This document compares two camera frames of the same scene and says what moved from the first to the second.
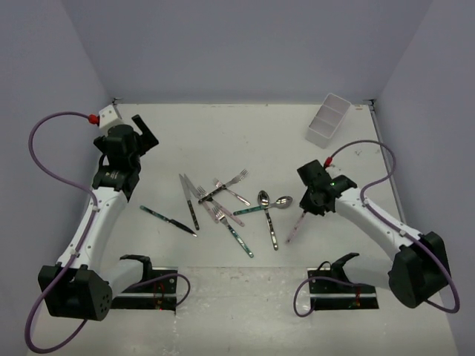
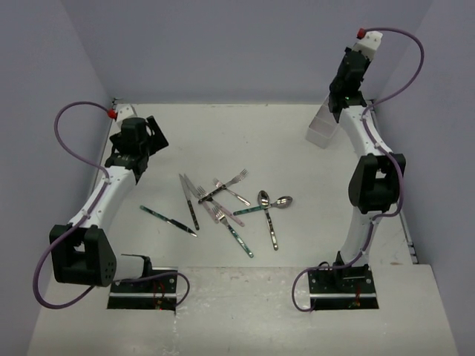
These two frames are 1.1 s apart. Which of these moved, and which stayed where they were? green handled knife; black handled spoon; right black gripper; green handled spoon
Moved: right black gripper
Stayed: green handled spoon; black handled spoon; green handled knife
